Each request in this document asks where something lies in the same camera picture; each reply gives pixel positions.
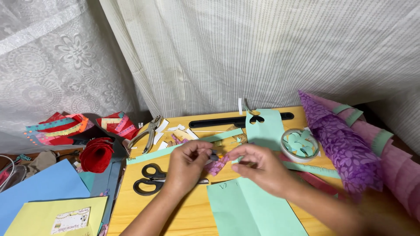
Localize person's left hand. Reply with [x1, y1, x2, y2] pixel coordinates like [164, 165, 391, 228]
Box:
[163, 140, 214, 193]

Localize person's right hand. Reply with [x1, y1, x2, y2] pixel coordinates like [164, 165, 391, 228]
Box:
[226, 144, 297, 199]

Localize small purple patterned paper piece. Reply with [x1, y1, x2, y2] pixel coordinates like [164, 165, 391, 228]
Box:
[203, 155, 230, 177]

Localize long mint green paper strip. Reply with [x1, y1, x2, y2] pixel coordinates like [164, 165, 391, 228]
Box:
[126, 128, 244, 165]

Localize white paper scraps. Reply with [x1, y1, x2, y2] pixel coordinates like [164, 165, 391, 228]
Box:
[152, 119, 199, 151]

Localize folded mint green paper sheet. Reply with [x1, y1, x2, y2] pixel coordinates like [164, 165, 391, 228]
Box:
[207, 177, 309, 236]

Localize mint green paper with cutouts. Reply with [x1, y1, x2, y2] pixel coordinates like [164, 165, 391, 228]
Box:
[245, 108, 286, 151]

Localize white tape roll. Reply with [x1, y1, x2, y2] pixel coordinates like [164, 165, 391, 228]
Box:
[280, 128, 320, 163]

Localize silver hole punch pliers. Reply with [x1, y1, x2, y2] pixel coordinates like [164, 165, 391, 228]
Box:
[127, 115, 164, 154]

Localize fringed mint green paper strip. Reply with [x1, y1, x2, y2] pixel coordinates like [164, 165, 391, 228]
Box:
[282, 161, 342, 179]

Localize red paper strip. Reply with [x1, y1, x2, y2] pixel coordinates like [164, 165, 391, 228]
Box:
[279, 154, 347, 200]

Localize red striped paper craft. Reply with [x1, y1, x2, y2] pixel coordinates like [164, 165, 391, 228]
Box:
[96, 111, 140, 141]

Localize purple patterned paper cone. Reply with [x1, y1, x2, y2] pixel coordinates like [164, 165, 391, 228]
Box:
[298, 91, 384, 197]

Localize red paper flower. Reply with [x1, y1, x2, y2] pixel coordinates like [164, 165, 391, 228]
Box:
[79, 137, 115, 174]

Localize white striped curtain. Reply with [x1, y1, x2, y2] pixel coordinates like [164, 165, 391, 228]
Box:
[98, 0, 420, 154]

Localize pink crepe paper roll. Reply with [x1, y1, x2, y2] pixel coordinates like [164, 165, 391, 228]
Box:
[312, 93, 420, 222]

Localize white printed label card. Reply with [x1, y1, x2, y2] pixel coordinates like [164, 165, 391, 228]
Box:
[50, 206, 91, 235]

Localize red decorated paper craft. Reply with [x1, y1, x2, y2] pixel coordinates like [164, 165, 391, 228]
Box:
[24, 112, 94, 146]

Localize blue paper sheet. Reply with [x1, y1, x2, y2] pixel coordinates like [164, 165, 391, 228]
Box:
[0, 159, 91, 236]

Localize yellow paper sheet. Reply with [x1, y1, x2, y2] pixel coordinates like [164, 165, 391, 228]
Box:
[4, 196, 109, 236]

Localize white lace curtain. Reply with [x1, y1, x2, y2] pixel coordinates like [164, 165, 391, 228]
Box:
[0, 0, 151, 154]

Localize clear plastic container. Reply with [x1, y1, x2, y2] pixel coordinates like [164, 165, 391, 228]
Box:
[0, 155, 27, 193]

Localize black handled scissors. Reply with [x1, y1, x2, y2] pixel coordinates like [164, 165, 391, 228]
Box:
[133, 163, 209, 196]

